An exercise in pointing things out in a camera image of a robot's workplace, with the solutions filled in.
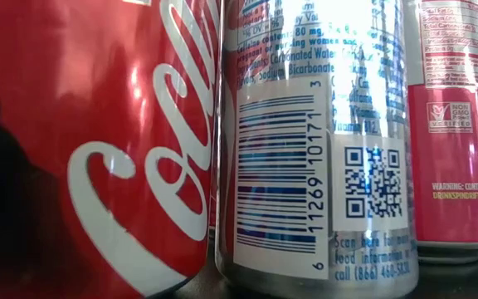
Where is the silver blue Red Bull can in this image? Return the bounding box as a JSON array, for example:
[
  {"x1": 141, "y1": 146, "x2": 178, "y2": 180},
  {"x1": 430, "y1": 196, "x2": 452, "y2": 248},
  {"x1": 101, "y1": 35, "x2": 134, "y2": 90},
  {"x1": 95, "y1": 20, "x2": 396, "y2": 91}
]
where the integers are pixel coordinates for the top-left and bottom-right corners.
[{"x1": 215, "y1": 0, "x2": 421, "y2": 299}]

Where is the red Coca-Cola can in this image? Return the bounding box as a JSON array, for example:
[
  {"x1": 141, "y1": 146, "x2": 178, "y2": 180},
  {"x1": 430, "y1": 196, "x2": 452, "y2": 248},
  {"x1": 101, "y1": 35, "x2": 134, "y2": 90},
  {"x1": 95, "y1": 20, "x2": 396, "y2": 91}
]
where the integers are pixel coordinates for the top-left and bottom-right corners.
[
  {"x1": 207, "y1": 178, "x2": 220, "y2": 244},
  {"x1": 0, "y1": 0, "x2": 222, "y2": 299}
]

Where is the pink white Spindrift can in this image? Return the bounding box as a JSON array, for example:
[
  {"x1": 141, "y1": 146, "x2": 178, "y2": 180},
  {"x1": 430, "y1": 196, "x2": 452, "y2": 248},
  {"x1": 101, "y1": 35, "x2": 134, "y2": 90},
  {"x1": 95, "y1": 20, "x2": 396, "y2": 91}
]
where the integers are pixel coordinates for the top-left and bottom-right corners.
[{"x1": 402, "y1": 0, "x2": 478, "y2": 266}]

